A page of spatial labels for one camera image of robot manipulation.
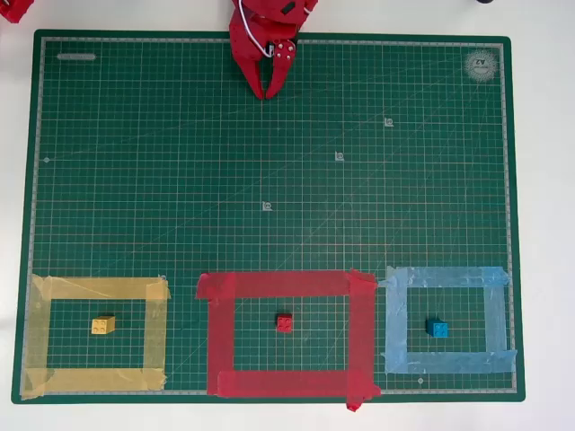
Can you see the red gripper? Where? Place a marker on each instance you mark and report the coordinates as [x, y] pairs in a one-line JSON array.
[[246, 48]]

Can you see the red toy brick cube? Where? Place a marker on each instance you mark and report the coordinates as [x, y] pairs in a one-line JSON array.
[[284, 323]]

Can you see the red leader arm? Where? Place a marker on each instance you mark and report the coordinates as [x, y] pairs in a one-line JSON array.
[[15, 9]]

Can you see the red tape square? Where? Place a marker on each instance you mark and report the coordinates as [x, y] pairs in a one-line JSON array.
[[287, 283]]

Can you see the yellow tape square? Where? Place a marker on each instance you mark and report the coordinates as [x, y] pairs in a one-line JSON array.
[[99, 287]]

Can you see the blue tape square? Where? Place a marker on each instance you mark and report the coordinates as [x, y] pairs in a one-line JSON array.
[[449, 276]]

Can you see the yellow toy brick cube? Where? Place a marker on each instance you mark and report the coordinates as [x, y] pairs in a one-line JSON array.
[[102, 325]]

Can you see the blue toy brick cube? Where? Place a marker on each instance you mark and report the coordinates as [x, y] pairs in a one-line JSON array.
[[436, 328]]

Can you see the green cutting mat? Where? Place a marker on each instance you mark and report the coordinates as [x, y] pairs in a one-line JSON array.
[[179, 179]]

